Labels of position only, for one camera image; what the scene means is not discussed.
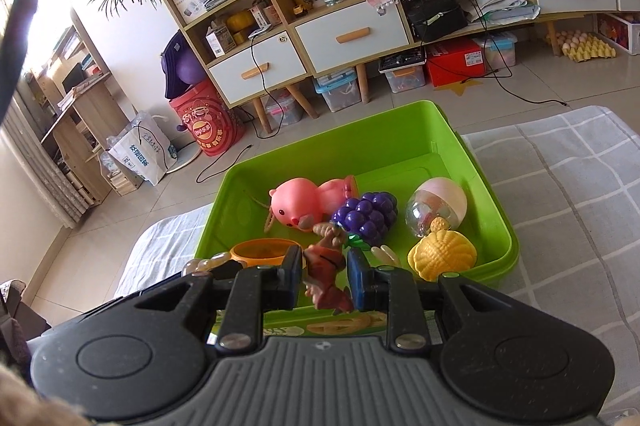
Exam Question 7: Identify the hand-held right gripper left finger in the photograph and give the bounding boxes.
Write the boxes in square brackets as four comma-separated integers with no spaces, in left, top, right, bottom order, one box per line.
[132,246,307,352]

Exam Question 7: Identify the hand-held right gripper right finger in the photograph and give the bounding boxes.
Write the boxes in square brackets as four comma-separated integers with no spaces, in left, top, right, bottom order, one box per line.
[348,250,506,352]

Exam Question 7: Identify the dark red toy figure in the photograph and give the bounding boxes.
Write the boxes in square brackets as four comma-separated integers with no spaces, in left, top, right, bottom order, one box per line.
[300,221,356,314]

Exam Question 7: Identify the cream starfish toy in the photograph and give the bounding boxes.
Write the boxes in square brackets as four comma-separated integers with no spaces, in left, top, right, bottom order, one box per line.
[372,245,401,266]

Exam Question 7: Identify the orange round lid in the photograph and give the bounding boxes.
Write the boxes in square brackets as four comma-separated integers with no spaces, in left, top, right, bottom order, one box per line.
[230,237,301,268]

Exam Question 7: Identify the purple toy grapes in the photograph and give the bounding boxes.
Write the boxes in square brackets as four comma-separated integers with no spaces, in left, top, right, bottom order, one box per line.
[330,191,399,252]

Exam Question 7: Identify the pink pig toy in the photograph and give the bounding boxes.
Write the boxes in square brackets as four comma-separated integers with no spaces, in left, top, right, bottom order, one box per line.
[255,177,360,232]

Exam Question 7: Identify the brown rubber octopus toy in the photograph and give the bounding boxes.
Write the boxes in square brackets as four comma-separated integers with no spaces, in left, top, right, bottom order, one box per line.
[182,251,233,277]

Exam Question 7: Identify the yellow toy corn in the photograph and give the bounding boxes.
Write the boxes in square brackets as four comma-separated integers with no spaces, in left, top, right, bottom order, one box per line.
[407,226,478,281]

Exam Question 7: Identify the pink capsule ball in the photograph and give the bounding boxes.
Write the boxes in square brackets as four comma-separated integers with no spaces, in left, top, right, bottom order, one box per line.
[404,176,468,239]

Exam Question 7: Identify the green plastic box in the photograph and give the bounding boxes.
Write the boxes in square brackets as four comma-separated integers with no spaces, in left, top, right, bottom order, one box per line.
[192,100,521,342]

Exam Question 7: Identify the clear storage box pink contents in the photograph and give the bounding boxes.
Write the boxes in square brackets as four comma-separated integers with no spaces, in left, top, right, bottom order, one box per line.
[264,94,303,127]

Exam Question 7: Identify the red printed bucket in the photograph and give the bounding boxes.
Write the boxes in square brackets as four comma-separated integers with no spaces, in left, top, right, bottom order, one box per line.
[168,79,246,157]

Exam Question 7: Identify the blue lid storage box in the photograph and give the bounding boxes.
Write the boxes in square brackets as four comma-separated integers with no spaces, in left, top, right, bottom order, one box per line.
[314,71,362,112]

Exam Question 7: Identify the white paper bag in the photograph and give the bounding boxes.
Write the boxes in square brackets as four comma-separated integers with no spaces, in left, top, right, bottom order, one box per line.
[107,110,178,186]

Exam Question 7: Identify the white drawer with lock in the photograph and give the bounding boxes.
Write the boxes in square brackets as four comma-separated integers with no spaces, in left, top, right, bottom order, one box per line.
[207,31,307,104]

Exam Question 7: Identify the black lid storage box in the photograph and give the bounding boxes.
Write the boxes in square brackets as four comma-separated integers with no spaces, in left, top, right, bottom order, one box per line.
[378,49,427,93]

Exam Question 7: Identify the grey checked tablecloth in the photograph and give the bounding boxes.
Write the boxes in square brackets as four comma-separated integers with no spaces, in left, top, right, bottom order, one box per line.
[112,105,640,426]

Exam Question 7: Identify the red flat box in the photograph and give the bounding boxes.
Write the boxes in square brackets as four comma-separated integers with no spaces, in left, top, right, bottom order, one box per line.
[425,37,487,87]

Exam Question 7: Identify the wide white drawer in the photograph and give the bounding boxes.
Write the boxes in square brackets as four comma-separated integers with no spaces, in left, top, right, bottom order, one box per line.
[295,0,411,74]

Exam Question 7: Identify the small white carton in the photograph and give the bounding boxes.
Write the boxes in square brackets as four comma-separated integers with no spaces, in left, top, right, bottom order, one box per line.
[206,26,236,57]

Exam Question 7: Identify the yellow tape roll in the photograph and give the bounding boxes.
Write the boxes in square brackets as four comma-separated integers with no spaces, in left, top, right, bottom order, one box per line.
[227,10,253,32]

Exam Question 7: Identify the black bag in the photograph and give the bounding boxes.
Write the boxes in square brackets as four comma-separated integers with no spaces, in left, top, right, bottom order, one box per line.
[402,0,468,43]

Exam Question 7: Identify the grey radiator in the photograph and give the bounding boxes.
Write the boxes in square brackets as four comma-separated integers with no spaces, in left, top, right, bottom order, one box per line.
[0,86,81,227]

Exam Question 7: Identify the white printed box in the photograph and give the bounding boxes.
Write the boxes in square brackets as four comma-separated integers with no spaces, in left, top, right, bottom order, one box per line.
[171,0,206,20]

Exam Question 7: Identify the folded cloths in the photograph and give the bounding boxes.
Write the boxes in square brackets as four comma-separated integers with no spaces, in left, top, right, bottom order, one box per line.
[472,0,541,24]

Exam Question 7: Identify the yellow egg tray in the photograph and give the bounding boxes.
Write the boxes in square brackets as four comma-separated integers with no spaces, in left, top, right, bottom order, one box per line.
[545,29,617,62]

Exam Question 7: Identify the red toy box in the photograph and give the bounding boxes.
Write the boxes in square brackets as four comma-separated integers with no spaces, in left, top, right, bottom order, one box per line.
[597,14,640,54]

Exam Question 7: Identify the black cable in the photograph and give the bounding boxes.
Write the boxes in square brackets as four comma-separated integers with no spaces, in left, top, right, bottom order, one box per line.
[196,34,291,183]

